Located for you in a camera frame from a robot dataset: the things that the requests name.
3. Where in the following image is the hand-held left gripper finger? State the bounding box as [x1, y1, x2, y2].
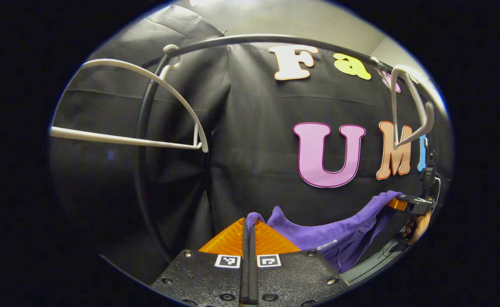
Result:
[150, 217, 250, 306]
[250, 220, 350, 306]

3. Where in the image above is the black clothes rail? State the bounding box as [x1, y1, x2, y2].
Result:
[136, 34, 446, 265]

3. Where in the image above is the purple ribbed knit garment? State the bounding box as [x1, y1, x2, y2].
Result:
[246, 191, 404, 273]

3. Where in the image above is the white plastic clothes hanger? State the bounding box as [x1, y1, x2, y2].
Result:
[49, 45, 209, 153]
[369, 58, 436, 150]

